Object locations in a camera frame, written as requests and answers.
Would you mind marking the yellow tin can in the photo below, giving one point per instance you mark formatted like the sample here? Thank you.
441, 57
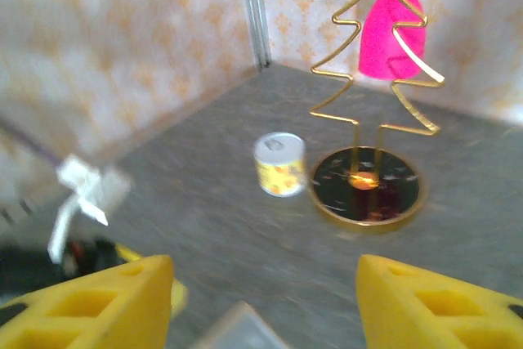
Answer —
280, 173

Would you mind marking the pink wine glass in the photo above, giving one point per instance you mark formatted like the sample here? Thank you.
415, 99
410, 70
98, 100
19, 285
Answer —
380, 38

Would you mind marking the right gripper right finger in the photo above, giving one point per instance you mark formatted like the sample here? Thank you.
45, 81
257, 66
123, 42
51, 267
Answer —
441, 316

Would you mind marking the beige card holder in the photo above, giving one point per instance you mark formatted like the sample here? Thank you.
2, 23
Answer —
241, 328

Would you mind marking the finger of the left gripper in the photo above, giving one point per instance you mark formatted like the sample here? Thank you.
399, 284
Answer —
180, 298
128, 251

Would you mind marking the aluminium frame post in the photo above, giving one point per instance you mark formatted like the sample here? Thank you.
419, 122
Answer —
255, 18

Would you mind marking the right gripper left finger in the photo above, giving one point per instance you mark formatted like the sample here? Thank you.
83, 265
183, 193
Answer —
81, 316

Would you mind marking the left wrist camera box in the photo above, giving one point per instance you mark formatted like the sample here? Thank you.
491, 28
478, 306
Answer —
86, 185

